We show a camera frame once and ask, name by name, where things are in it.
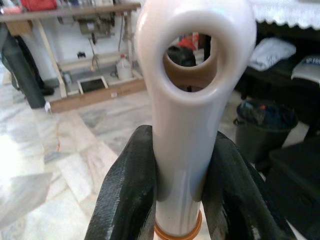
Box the white printed bag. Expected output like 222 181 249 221
290 54 320 84

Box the black storage box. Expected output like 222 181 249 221
267 141 320 240

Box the wooden workbench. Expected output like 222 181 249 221
0 1 147 114

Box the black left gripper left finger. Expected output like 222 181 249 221
84 124 159 240

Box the white-handled wooden broom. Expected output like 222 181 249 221
135 0 259 240

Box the white folded cloth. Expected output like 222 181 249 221
249 37 298 71

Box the white lace cloth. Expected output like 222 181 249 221
249 0 320 30

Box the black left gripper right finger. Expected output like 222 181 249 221
201 131 299 240

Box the white plastic jug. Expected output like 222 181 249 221
115 53 133 81

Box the black plastic bucket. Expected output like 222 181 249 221
233 99 300 164

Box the dark green rolled bag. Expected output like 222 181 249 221
0 29 48 110

